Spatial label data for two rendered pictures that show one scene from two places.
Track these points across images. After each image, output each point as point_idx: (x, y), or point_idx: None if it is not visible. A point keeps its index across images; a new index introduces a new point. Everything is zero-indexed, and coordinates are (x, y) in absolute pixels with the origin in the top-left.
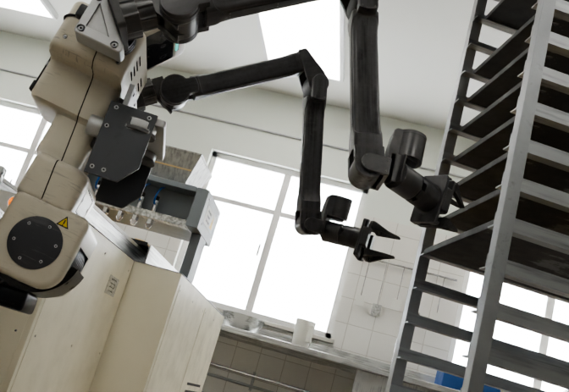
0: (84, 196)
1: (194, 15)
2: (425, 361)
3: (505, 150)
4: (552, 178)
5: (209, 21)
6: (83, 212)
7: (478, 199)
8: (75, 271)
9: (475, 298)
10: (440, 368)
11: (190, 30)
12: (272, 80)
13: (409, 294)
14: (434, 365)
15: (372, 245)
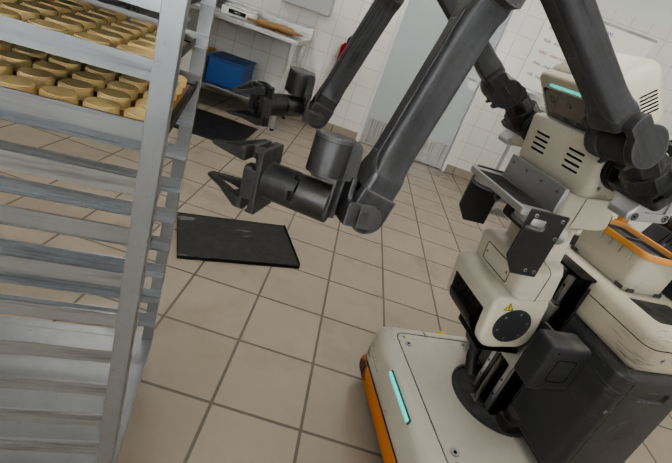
0: (487, 246)
1: (481, 86)
2: (96, 277)
3: (211, 7)
4: None
5: (482, 79)
6: (499, 269)
7: (185, 48)
8: (450, 286)
9: (35, 158)
10: (68, 275)
11: (487, 94)
12: (558, 22)
13: (154, 211)
14: (79, 275)
15: (243, 180)
